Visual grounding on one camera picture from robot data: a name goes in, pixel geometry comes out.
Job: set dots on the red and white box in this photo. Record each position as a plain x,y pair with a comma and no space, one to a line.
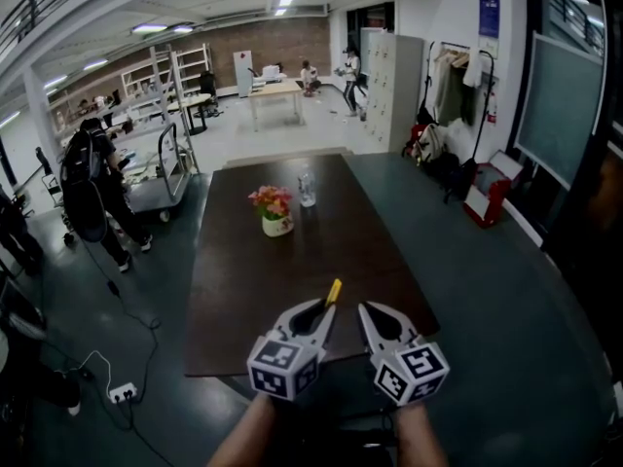
489,197

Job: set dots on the white metal rack frame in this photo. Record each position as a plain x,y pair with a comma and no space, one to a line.
177,95

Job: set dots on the grey metal lockers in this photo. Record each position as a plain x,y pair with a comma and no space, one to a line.
392,90

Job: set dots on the person's left forearm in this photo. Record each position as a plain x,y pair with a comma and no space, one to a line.
245,433

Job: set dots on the blue wall poster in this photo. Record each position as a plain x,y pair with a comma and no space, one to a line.
489,16

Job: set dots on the person's right forearm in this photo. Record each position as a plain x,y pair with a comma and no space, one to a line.
419,436

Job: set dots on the green hanging jacket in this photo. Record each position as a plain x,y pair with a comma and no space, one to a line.
450,95

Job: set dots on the white power strip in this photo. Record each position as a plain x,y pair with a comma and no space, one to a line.
123,392

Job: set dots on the round white table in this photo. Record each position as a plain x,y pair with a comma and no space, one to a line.
192,105

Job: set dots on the yellow utility knife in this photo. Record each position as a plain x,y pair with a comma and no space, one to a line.
334,291

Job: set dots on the large green board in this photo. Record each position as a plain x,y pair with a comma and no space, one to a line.
557,107

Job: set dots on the white hanging shirt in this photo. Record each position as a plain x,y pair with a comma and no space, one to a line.
473,71

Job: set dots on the clear glass cup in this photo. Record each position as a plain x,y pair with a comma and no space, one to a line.
306,188

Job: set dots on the grey platform trolley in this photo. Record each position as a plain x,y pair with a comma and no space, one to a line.
160,188

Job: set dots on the black office chair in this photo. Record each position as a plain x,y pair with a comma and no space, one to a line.
208,84

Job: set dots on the black coat rack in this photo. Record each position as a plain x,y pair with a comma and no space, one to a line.
482,115

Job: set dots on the white pot with flowers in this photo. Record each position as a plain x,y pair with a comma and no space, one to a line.
275,212

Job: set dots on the light wooden table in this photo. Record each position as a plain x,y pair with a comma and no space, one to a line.
275,90

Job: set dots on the white backpack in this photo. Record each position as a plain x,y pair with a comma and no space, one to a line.
430,141

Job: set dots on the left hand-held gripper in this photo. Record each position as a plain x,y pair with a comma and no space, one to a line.
282,365

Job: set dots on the white shelving unit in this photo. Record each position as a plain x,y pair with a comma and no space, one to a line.
146,73

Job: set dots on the white standing panel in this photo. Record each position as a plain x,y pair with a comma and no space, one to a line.
242,73

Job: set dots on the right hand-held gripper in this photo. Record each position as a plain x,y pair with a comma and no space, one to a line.
414,370

